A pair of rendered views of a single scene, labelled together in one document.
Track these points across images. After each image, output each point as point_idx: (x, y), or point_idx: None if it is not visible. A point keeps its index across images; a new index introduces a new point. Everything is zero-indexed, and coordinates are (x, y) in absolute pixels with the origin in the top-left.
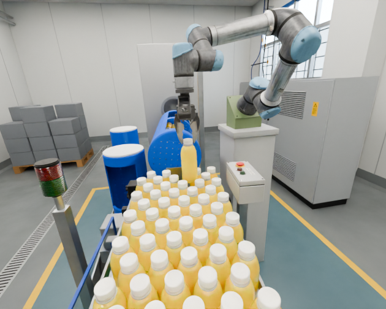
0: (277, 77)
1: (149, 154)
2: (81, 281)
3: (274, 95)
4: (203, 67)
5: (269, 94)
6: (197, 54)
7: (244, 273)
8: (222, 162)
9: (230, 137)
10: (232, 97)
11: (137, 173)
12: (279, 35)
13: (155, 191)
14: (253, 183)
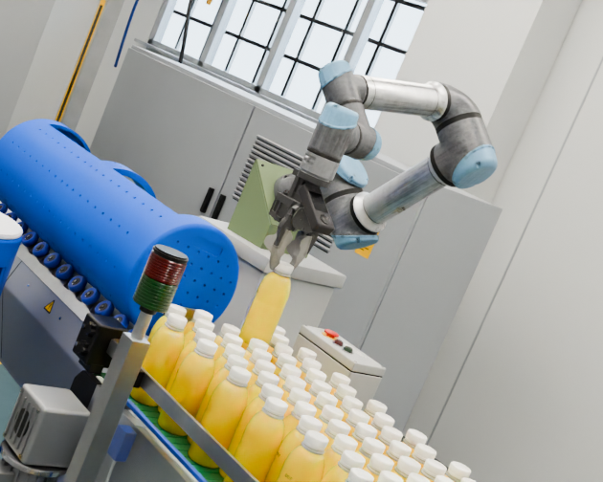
0: (409, 188)
1: (142, 263)
2: (186, 461)
3: (386, 214)
4: (355, 154)
5: (377, 207)
6: (359, 133)
7: (432, 450)
8: None
9: (247, 265)
10: (266, 165)
11: None
12: (442, 131)
13: (235, 347)
14: (370, 370)
